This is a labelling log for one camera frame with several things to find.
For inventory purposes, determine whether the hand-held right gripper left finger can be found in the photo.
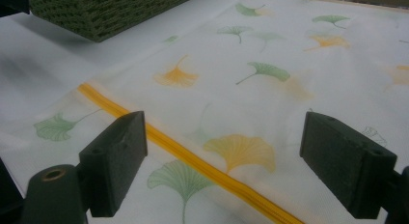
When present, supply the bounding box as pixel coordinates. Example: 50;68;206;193
78;110;149;218

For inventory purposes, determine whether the green woven basket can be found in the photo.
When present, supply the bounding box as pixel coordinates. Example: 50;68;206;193
27;0;206;43

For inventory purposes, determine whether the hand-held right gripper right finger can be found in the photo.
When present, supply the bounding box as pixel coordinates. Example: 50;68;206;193
298;111;398;220

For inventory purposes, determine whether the leaf print mesh laundry bag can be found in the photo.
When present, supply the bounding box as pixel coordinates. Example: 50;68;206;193
0;0;409;224

